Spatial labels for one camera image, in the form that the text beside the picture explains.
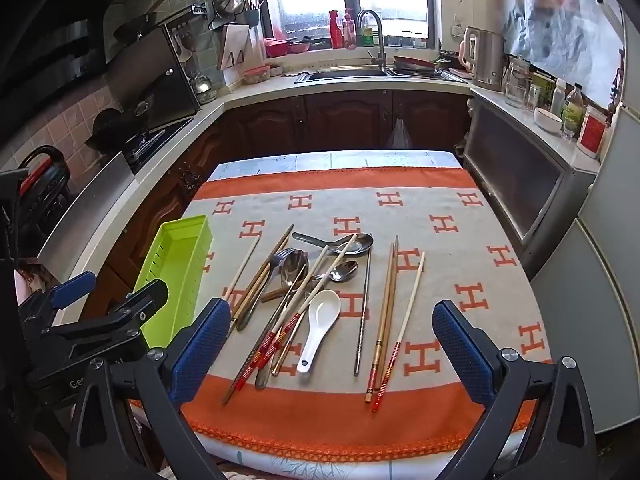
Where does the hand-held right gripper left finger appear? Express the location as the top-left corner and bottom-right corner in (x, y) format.
(67, 298), (232, 480)

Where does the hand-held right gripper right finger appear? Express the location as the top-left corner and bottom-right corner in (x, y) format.
(433, 300), (598, 480)

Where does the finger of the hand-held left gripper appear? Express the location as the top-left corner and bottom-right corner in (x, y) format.
(19, 271), (97, 321)
(40, 280), (168, 343)

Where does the green plastic utensil tray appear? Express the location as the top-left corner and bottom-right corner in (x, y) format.
(132, 214), (213, 350)

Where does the light chopstick red patterned end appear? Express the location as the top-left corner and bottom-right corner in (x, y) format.
(235, 245), (331, 392)
(270, 233), (359, 377)

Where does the bamboo chopstick red label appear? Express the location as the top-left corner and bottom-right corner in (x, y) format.
(372, 235), (401, 397)
(365, 242), (395, 404)

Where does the dark brown wooden chopstick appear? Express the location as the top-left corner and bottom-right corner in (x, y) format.
(230, 224), (295, 323)

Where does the steel fork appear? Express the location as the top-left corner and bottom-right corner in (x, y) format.
(236, 249), (293, 332)

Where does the large steel spoon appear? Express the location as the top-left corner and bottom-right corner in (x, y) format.
(254, 249), (310, 391)

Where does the white ceramic spoon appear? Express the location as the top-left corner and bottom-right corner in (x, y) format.
(296, 289), (342, 374)

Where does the small steel spoon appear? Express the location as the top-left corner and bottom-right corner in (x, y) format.
(260, 260), (360, 303)

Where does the steel soup spoon curved handle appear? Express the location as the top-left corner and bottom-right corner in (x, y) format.
(292, 231), (375, 257)

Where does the steel splash guard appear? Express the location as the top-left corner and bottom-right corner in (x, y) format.
(36, 151), (137, 281)

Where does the black electric pressure cooker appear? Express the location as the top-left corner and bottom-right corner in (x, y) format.
(15, 145), (73, 256)

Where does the orange beige printed blanket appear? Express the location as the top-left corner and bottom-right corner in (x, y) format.
(177, 166), (553, 453)

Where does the grey refrigerator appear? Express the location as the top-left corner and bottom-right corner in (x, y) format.
(530, 102), (640, 436)

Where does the black gas stove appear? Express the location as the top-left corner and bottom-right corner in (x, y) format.
(122, 119), (196, 173)

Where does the black wok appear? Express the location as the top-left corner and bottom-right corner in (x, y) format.
(85, 91), (166, 152)

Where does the grey cabinet appliance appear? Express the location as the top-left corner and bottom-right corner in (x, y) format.
(462, 91), (601, 281)

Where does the small steel teapot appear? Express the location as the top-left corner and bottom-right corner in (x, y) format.
(192, 74), (218, 105)

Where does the black stove side panel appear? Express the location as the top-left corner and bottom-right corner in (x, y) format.
(102, 25), (202, 133)

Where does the white plastic bag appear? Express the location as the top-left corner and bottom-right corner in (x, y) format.
(386, 117), (415, 150)

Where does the white kitchen countertop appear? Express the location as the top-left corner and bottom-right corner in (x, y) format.
(52, 62), (608, 326)

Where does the white bowl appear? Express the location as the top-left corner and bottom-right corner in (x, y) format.
(533, 107), (563, 134)

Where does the small pink dish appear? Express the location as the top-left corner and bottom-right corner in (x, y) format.
(242, 64), (272, 85)

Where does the black range hood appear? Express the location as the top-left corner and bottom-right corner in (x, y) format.
(0, 0), (183, 111)

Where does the white jar red label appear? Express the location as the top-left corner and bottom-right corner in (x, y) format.
(577, 105), (608, 160)

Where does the wooden cutting board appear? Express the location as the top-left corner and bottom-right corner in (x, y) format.
(218, 24), (251, 71)

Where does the clear bottle green label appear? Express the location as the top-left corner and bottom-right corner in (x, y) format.
(561, 85), (585, 141)

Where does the white plastic bottle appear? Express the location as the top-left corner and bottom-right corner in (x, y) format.
(550, 78), (567, 116)

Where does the glass jar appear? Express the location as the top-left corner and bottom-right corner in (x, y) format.
(504, 57), (531, 108)

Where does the red plate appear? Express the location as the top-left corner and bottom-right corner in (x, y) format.
(392, 55), (443, 75)

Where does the steel electric kettle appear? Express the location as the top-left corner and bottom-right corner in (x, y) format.
(462, 27), (505, 92)

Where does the steel kitchen sink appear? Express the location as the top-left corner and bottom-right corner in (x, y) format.
(295, 66), (468, 84)

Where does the steel kitchen faucet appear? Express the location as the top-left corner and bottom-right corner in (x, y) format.
(356, 9), (388, 68)

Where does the red spray bottle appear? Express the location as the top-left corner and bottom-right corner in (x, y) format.
(328, 9), (344, 50)

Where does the pink bottle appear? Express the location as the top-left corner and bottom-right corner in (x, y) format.
(342, 8), (357, 50)

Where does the plastic wall cover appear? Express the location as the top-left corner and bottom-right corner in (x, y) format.
(500, 0), (626, 106)

